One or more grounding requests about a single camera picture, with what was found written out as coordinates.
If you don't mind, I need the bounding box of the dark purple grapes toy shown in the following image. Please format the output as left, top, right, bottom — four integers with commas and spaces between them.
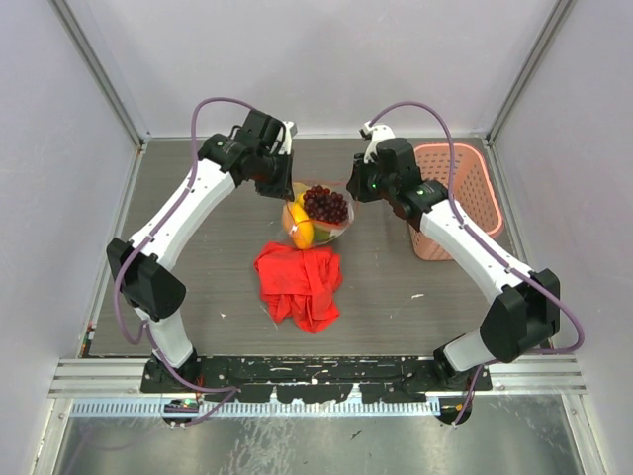
304, 185, 349, 225

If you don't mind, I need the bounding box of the clear zip bag orange zipper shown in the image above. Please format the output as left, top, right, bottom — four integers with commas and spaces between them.
281, 180, 357, 250

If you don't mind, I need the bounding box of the pink plastic basket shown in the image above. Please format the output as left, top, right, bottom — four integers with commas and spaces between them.
408, 142, 504, 261

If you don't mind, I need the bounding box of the watermelon slice toy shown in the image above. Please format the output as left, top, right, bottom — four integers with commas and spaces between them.
313, 224, 345, 245

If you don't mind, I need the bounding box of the orange mango toy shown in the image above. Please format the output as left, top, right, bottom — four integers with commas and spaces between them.
289, 203, 315, 250

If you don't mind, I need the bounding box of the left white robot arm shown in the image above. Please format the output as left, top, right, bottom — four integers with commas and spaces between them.
106, 109, 296, 393

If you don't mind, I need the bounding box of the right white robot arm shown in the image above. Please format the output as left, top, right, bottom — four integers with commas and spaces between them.
346, 138, 560, 390

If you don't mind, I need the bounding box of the red crumpled cloth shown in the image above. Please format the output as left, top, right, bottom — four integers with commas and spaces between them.
253, 242, 343, 333

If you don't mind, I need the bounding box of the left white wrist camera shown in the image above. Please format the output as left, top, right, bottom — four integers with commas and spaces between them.
275, 121, 297, 154

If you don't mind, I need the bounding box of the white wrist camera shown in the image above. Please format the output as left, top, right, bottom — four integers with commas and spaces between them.
360, 122, 396, 163
275, 121, 297, 154

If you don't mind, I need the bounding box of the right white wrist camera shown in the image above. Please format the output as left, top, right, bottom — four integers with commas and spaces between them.
360, 122, 396, 163

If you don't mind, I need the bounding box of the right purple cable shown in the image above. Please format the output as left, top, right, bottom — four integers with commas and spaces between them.
358, 101, 586, 429

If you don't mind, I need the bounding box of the purple cable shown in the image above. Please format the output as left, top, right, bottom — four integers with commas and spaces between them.
113, 97, 253, 427
358, 101, 586, 429

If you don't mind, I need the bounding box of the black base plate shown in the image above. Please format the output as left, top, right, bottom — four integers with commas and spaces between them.
140, 354, 494, 403

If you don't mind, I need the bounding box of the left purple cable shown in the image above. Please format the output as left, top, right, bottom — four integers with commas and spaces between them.
113, 97, 253, 427

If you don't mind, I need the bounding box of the slotted cable duct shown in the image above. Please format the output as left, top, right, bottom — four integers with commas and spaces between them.
69, 398, 440, 418

